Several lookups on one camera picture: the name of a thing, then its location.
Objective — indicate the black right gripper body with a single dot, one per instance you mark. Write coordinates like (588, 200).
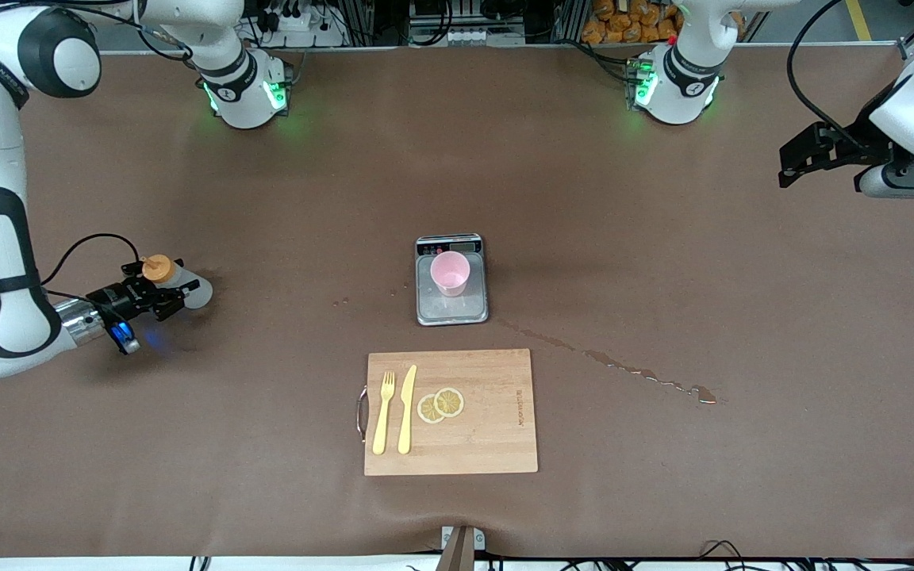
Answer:
(113, 299)

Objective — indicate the clear squeeze bottle orange cap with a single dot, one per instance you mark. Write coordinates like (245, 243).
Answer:
(191, 292)

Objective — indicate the pink plastic cup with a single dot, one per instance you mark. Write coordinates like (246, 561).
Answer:
(451, 274)

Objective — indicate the pile of orange snack bags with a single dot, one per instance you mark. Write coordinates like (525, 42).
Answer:
(616, 24)

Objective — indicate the yellow plastic fork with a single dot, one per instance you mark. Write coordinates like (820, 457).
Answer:
(382, 420)

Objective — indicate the yellow plastic knife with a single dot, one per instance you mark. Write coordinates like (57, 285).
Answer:
(406, 412)

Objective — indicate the lemon slice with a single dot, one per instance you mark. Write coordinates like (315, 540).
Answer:
(449, 401)
(427, 411)

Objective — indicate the silver digital kitchen scale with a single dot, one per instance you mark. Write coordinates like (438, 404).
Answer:
(451, 311)

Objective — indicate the white power strip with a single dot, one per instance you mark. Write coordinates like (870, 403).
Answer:
(298, 22)

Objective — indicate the wooden cutting board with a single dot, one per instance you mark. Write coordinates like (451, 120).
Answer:
(489, 444)

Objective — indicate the white connector block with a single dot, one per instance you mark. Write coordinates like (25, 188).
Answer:
(473, 36)

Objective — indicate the metal table edge bracket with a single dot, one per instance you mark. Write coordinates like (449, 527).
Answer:
(461, 547)

